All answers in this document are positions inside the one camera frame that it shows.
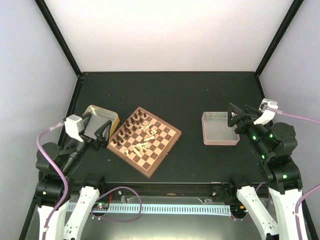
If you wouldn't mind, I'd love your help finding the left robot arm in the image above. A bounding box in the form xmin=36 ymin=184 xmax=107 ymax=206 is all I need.
xmin=35 ymin=113 xmax=112 ymax=240

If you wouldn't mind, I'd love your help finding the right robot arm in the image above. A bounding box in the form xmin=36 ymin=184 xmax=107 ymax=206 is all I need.
xmin=227 ymin=99 xmax=308 ymax=240

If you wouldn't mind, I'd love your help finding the dark chess pieces group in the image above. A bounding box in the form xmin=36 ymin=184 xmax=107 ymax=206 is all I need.
xmin=109 ymin=109 xmax=148 ymax=147

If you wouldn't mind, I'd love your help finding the white chess pieces pile lower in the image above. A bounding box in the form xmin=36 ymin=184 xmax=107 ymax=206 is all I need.
xmin=124 ymin=142 xmax=150 ymax=158

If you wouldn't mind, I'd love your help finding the wooden chess board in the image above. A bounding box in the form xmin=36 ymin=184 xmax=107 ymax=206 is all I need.
xmin=107 ymin=107 xmax=182 ymax=178

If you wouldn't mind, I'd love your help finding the small circuit board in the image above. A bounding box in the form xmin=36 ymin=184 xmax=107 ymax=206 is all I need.
xmin=92 ymin=202 xmax=110 ymax=211

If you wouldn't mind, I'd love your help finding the gold metal tin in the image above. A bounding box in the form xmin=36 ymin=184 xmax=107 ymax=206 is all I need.
xmin=83 ymin=105 xmax=120 ymax=139

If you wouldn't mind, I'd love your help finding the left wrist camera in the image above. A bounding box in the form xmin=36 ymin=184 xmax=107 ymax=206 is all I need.
xmin=64 ymin=114 xmax=85 ymax=143

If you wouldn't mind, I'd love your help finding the purple cable loop front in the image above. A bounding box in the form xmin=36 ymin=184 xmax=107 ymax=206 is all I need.
xmin=90 ymin=186 xmax=143 ymax=222

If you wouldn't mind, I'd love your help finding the black front rail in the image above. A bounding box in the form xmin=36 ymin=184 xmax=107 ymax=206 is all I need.
xmin=69 ymin=182 xmax=266 ymax=198

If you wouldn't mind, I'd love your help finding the light blue cable duct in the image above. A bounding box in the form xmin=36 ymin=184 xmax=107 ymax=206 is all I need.
xmin=93 ymin=203 xmax=231 ymax=217

